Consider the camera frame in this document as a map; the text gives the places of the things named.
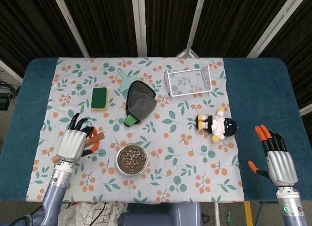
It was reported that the yellow sponge with green pad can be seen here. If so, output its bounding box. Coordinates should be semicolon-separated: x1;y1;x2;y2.
90;87;109;112

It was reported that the black equipment box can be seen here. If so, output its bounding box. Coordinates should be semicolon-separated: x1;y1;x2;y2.
0;88;12;111

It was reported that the floral printed tablecloth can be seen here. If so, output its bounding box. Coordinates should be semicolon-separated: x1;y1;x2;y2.
25;57;245;204

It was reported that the grey-blue robot torso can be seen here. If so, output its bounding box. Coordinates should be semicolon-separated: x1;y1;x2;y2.
117;203;203;226

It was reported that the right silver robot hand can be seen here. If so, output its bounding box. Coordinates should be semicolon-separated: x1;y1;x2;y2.
248;124;299;188

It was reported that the white partition frame pole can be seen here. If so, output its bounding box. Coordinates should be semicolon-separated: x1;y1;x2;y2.
51;0;90;58
0;59;23;83
299;105;312;116
189;0;207;50
131;0;148;57
246;0;296;58

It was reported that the teal plastic scoop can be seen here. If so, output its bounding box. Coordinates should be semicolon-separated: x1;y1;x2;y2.
116;68;138;98

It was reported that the white tripod stand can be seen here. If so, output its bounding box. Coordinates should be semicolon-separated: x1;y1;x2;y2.
175;41;201;58

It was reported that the white checkered cloth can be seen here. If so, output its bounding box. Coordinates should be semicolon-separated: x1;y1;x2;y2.
57;202;129;226

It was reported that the grey cloth with black edge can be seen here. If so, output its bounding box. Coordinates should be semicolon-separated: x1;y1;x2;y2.
125;81;158;123

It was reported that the stainless steel bowl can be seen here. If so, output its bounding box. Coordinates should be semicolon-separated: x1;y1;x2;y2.
115;143;149;176

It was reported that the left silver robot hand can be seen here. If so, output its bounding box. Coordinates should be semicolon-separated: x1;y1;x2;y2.
57;112;101;163

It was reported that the black and white plush doll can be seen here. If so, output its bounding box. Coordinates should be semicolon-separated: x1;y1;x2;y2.
195;106;238;144

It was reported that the white table leg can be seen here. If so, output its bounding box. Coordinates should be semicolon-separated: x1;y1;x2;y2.
214;202;221;226

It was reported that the clear acrylic rack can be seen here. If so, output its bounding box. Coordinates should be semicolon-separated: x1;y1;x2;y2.
163;64;212;98

